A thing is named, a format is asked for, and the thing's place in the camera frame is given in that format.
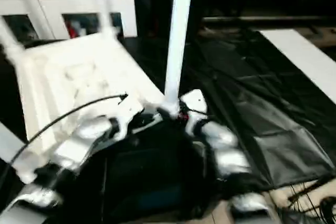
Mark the white plastic table top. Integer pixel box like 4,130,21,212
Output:
13,33,175,184

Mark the black plastic mat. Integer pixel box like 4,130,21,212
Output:
0,25,336,220

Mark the white board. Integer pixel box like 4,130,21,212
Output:
259,29,336,105

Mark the black stand base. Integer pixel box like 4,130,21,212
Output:
283,177,336,224

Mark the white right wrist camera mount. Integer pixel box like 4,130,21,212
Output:
178,89,209,135

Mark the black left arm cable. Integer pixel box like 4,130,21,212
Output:
10,94,130,168

